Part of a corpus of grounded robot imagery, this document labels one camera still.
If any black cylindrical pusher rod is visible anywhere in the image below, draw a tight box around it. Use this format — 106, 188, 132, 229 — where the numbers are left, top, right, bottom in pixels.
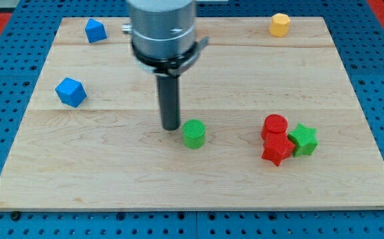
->
156, 76, 180, 131

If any green cylinder block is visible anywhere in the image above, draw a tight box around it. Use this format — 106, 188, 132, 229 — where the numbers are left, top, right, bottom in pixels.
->
183, 119, 206, 149

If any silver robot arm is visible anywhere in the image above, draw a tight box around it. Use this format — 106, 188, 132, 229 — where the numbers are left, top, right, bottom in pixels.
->
122, 0, 209, 131

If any blue pyramid block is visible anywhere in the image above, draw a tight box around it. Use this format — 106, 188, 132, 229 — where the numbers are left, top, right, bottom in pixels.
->
84, 19, 107, 43

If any blue cube block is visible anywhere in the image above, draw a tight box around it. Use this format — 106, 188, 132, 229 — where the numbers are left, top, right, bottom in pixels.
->
55, 78, 87, 108

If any wooden board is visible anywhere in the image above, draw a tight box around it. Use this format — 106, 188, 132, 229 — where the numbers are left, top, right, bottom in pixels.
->
0, 17, 384, 212

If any red cylinder block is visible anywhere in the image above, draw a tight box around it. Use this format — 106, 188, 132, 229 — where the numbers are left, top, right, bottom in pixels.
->
260, 114, 288, 140

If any red star block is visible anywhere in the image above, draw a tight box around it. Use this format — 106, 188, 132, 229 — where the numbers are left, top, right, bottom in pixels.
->
261, 133, 296, 166

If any yellow hexagon block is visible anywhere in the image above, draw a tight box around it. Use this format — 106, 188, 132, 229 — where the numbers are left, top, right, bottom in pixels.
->
269, 13, 291, 37

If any green star block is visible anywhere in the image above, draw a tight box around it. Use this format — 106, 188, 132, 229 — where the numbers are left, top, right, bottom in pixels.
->
288, 123, 318, 157

